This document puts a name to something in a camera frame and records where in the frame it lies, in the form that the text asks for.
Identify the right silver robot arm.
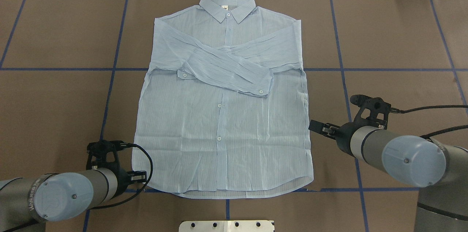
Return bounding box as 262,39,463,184
309,120,468,232

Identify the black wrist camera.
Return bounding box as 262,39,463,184
86,140,135,172
350,95,401,129

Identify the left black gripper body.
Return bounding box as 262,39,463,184
114,168,135,197

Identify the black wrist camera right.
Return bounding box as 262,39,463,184
350,95,401,129

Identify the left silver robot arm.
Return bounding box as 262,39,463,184
0,168,149,232

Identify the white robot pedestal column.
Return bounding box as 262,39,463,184
178,220,275,232

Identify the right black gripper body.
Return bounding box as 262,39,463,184
333,122,357,157

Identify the light blue button shirt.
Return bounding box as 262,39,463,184
134,0,314,199

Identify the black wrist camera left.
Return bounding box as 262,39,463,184
86,140,135,172

